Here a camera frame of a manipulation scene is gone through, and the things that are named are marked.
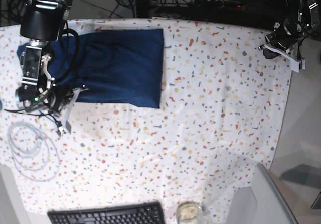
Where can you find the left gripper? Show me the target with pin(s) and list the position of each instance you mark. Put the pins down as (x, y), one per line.
(282, 41)

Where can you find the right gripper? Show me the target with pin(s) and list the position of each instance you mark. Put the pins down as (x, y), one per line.
(57, 100)

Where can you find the dark blue t-shirt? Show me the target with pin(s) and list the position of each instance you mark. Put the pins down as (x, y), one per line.
(117, 66)

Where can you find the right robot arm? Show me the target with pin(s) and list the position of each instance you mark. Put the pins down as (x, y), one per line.
(44, 21)

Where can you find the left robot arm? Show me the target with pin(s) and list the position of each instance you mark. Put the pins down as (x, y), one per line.
(299, 21)

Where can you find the terrazzo patterned tablecloth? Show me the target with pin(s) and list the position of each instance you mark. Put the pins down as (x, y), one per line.
(221, 112)

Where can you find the red lit power strip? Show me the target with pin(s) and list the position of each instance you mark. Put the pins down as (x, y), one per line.
(216, 4)

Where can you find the black computer keyboard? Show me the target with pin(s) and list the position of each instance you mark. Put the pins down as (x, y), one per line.
(147, 213)

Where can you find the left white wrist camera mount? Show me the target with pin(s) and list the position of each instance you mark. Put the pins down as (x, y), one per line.
(296, 63)

